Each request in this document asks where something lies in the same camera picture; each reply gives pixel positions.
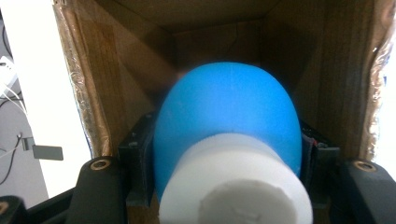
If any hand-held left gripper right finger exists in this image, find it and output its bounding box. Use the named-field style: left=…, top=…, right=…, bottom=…
left=299, top=120, right=341, bottom=209

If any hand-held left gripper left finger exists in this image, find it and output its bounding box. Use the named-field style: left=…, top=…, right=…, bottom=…
left=117, top=112, right=157, bottom=209

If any blue cardboard box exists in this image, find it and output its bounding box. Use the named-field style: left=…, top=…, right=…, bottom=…
left=51, top=0, right=396, bottom=224

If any blue bottle with white cap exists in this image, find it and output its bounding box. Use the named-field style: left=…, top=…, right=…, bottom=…
left=152, top=61, right=314, bottom=224

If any black tape strip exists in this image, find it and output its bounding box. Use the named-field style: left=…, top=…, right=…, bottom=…
left=31, top=144, right=64, bottom=161

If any white table sheet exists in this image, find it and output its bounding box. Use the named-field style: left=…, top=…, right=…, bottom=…
left=0, top=0, right=396, bottom=200

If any bundle of black floor cables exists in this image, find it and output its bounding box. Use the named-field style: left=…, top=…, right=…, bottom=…
left=0, top=18, right=29, bottom=188

